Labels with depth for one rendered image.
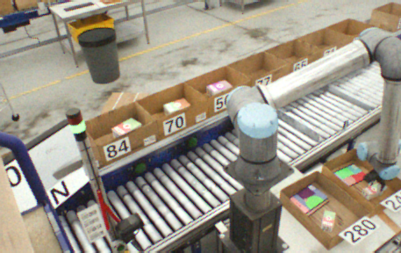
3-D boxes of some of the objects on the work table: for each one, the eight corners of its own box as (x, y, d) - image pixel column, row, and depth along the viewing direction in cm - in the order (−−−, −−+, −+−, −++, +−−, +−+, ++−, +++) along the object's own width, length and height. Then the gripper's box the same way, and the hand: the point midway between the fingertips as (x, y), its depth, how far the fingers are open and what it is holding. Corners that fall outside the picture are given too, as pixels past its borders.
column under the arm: (290, 248, 171) (297, 204, 151) (247, 274, 161) (250, 232, 141) (257, 213, 189) (260, 170, 170) (217, 236, 179) (215, 192, 160)
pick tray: (328, 251, 168) (332, 239, 162) (277, 202, 195) (279, 190, 189) (367, 225, 178) (371, 213, 172) (314, 181, 206) (317, 169, 200)
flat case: (368, 178, 204) (368, 176, 203) (345, 190, 198) (345, 188, 197) (352, 164, 214) (353, 162, 213) (328, 175, 208) (329, 173, 207)
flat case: (328, 198, 192) (328, 197, 191) (304, 215, 184) (304, 213, 183) (310, 184, 201) (310, 183, 200) (286, 200, 193) (286, 198, 192)
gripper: (401, 168, 177) (390, 196, 189) (384, 154, 186) (375, 181, 199) (388, 172, 175) (378, 200, 187) (372, 157, 184) (363, 185, 197)
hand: (373, 191), depth 192 cm, fingers closed on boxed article, 6 cm apart
